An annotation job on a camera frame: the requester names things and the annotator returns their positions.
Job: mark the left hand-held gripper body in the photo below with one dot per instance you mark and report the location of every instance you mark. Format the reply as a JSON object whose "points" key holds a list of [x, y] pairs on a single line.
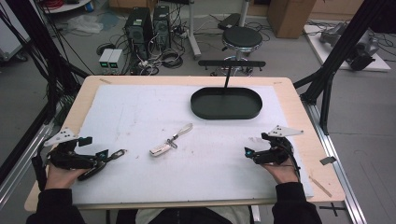
{"points": [[71, 160]]}

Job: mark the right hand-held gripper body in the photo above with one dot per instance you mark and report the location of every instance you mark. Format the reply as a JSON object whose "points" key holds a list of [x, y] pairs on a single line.
{"points": [[277, 154]]}

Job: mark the black oval tray rack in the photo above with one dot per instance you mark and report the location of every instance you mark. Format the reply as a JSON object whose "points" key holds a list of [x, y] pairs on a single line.
{"points": [[225, 104]]}

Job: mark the person's right hand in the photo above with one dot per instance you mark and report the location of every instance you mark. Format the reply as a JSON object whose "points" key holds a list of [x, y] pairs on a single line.
{"points": [[283, 174]]}

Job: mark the person's left hand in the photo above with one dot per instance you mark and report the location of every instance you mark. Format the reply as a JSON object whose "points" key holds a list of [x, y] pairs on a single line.
{"points": [[60, 179]]}

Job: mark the black tape piece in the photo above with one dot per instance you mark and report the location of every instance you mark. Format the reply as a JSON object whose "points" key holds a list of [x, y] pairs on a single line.
{"points": [[328, 160]]}

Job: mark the thin wooden stick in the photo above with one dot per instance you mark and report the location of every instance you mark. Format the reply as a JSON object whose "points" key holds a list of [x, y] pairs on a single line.
{"points": [[320, 186]]}

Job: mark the white foam mat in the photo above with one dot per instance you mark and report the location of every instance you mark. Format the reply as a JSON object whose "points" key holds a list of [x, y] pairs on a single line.
{"points": [[193, 174]]}

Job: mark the white power supply box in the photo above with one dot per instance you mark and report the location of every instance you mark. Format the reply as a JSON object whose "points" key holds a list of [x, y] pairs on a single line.
{"points": [[105, 59], [115, 59]]}

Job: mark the white floor board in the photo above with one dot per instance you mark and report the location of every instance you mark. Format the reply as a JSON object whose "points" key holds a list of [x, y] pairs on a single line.
{"points": [[320, 51]]}

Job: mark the black round stool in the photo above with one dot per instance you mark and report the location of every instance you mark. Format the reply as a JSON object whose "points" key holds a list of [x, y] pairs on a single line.
{"points": [[242, 37]]}

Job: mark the large black computer tower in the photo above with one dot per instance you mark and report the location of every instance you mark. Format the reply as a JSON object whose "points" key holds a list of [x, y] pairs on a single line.
{"points": [[138, 31]]}

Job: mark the grey metal stand leg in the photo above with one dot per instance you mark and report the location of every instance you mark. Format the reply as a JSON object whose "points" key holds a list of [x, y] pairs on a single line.
{"points": [[193, 34]]}

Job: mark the black flat pedal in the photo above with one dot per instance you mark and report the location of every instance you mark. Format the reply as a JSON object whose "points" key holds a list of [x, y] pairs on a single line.
{"points": [[229, 21]]}

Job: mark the clear plastic bag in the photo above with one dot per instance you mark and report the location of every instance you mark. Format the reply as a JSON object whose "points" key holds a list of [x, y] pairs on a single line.
{"points": [[84, 24]]}

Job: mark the slim black computer tower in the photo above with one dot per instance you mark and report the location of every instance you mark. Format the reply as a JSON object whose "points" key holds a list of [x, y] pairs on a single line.
{"points": [[162, 26]]}

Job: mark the grey machine on board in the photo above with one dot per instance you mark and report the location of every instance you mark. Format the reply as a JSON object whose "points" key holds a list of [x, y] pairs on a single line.
{"points": [[361, 46]]}

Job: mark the brown cardboard box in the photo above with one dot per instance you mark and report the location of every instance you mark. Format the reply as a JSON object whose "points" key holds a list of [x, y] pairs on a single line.
{"points": [[289, 17]]}

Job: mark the round white table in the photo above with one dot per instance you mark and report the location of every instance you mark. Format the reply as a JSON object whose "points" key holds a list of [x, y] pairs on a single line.
{"points": [[67, 6]]}

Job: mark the aluminium rail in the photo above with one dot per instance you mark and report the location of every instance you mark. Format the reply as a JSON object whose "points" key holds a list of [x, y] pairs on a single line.
{"points": [[336, 168], [21, 155]]}

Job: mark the black frame strut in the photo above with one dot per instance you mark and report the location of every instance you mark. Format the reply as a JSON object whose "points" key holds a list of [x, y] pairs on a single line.
{"points": [[37, 40], [339, 46]]}

